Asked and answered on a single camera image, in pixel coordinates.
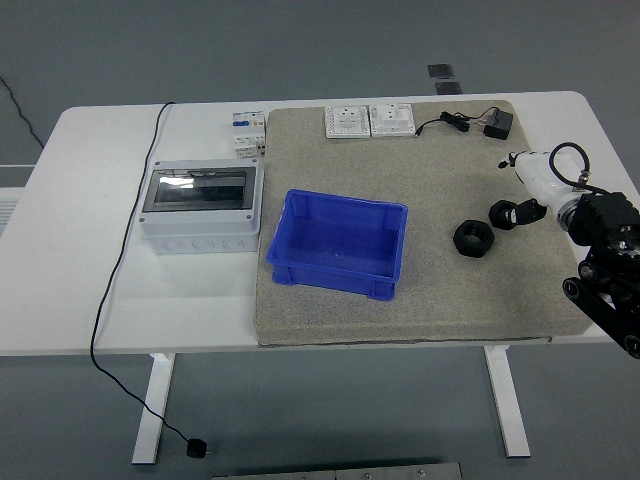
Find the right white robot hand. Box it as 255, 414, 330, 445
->
497, 148, 582, 228

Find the small black hex nut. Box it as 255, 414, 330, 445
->
488, 199, 519, 231

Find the large black hex nut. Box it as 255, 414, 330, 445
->
452, 218, 497, 259

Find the blue plastic box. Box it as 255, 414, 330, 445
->
265, 188, 409, 304

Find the grey distribution box clear lid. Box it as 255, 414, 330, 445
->
138, 158, 266, 257

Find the grey-brown mat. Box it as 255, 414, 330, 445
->
253, 99, 592, 348

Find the white socket panel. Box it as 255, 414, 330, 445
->
323, 105, 373, 140
367, 102, 418, 139

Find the white table leg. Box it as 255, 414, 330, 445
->
481, 345, 533, 460
130, 351, 178, 467

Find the circuit breaker blue label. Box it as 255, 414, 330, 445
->
230, 110, 266, 138

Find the grey metal plate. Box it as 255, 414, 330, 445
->
210, 461, 464, 480

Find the white ribbed floor fixture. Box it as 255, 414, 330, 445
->
0, 163, 38, 239

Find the black power adapter with cord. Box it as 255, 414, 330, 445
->
413, 106, 515, 142

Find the long black cable with plug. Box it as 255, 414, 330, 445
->
88, 100, 210, 460

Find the thin black floor cable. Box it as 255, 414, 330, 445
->
0, 75, 46, 150

